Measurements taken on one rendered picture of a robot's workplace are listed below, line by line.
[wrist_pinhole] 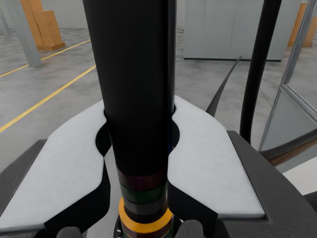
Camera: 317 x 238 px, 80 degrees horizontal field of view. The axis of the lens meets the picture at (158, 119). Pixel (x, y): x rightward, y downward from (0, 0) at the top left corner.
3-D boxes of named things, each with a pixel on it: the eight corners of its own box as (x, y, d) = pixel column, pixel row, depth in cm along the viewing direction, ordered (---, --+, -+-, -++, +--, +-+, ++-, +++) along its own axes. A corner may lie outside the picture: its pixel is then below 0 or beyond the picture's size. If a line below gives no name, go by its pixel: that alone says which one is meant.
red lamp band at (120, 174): (154, 146, 15) (153, 134, 14) (177, 177, 12) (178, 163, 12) (111, 162, 13) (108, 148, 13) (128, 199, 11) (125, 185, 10)
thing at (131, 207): (155, 170, 16) (154, 159, 15) (176, 201, 14) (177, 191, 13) (117, 186, 15) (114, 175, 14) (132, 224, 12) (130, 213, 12)
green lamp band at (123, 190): (154, 158, 15) (154, 147, 15) (177, 190, 13) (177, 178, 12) (114, 174, 14) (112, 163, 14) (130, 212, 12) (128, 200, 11)
